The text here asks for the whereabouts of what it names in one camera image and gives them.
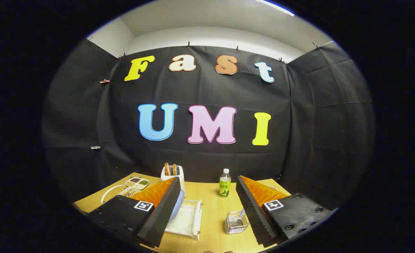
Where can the white divided seasoning dish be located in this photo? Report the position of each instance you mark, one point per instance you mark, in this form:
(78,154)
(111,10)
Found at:
(137,183)

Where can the green label drink bottle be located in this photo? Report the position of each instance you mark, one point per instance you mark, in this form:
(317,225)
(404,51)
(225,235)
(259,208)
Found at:
(224,184)

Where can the toasted bread slice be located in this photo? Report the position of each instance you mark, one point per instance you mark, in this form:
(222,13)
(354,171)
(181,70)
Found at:
(174,169)
(166,169)

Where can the light blue plate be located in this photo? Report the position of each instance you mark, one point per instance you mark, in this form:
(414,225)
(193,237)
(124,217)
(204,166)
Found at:
(178,205)

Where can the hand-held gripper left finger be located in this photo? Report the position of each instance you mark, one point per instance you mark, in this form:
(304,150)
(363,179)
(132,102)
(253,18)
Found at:
(165,211)

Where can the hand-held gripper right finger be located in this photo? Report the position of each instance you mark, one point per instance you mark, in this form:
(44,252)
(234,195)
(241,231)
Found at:
(251,211)

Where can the white toaster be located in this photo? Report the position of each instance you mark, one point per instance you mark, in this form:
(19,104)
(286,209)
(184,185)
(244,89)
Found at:
(179,176)

